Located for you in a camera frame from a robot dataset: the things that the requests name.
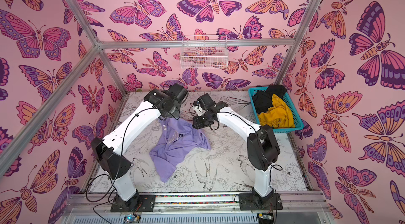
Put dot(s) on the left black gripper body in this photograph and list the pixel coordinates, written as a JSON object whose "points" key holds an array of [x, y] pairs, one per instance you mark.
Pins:
{"points": [[175, 113]]}

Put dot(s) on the black t-shirt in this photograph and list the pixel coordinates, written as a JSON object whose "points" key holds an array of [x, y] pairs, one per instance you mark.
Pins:
{"points": [[262, 100]]}

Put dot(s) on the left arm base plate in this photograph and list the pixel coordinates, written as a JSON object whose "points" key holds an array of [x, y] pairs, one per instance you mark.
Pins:
{"points": [[133, 203]]}

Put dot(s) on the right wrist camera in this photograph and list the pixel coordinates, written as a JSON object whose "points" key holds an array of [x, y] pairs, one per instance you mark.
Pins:
{"points": [[205, 101]]}

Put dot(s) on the mustard yellow t-shirt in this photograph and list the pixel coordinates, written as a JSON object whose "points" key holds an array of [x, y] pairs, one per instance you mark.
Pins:
{"points": [[279, 116]]}

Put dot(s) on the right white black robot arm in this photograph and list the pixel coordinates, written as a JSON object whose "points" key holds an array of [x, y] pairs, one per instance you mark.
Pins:
{"points": [[262, 146]]}

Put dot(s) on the aluminium frame horizontal bar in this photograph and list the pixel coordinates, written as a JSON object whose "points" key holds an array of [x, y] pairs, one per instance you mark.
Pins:
{"points": [[197, 43]]}

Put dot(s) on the lavender purple t-shirt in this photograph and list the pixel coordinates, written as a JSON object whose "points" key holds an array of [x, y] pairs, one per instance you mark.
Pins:
{"points": [[177, 140]]}

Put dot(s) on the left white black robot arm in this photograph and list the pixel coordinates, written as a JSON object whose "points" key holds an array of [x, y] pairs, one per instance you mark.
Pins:
{"points": [[109, 150]]}

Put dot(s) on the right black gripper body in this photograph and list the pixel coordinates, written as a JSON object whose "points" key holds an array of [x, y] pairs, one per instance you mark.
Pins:
{"points": [[201, 121]]}

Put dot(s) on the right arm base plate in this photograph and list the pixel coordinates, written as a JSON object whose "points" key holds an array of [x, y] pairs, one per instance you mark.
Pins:
{"points": [[254, 202]]}

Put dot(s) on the white wire wall basket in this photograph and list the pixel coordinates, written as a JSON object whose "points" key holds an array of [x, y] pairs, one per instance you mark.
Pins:
{"points": [[204, 57]]}

